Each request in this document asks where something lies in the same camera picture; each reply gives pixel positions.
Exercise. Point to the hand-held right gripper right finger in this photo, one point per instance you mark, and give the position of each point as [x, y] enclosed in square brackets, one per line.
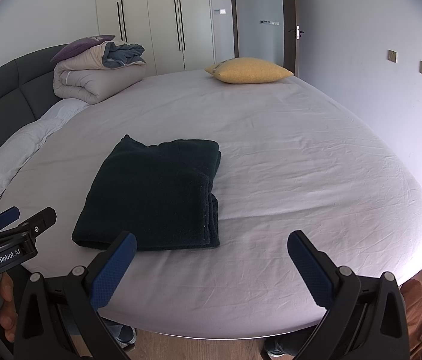
[308, 270]

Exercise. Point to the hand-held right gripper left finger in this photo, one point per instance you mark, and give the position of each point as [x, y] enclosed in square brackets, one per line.
[115, 266]

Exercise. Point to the dark green sweater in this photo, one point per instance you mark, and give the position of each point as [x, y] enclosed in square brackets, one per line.
[151, 195]

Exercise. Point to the person's left leg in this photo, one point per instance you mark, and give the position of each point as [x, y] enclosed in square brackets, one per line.
[125, 333]

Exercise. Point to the person's leg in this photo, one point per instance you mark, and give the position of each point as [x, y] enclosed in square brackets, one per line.
[125, 333]
[289, 345]

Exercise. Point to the white pillow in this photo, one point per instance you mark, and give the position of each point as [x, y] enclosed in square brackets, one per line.
[16, 150]

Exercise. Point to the person's right leg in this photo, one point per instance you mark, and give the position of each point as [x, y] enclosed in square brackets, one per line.
[289, 345]

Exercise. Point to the dark green headboard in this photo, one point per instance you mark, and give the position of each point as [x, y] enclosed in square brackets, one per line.
[1, 97]

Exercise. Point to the bed with white sheet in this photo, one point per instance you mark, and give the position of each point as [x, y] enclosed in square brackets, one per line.
[289, 150]

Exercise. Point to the folded beige duvet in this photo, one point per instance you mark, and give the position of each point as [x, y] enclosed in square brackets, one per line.
[91, 82]

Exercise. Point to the purple pillow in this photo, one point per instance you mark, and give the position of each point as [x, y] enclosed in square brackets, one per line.
[76, 47]

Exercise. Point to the blue grey blanket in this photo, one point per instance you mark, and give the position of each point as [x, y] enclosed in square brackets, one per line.
[125, 54]

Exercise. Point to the yellow pillow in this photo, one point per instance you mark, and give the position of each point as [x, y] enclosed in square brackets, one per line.
[248, 71]

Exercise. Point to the cream wardrobe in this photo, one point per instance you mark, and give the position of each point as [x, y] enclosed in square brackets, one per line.
[147, 18]

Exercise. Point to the door with brown frame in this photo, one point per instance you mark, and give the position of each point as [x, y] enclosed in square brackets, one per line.
[258, 45]

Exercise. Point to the wall control panel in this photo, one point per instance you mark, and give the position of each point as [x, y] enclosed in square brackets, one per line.
[269, 22]

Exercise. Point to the white wall switch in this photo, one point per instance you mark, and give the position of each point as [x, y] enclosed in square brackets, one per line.
[220, 11]

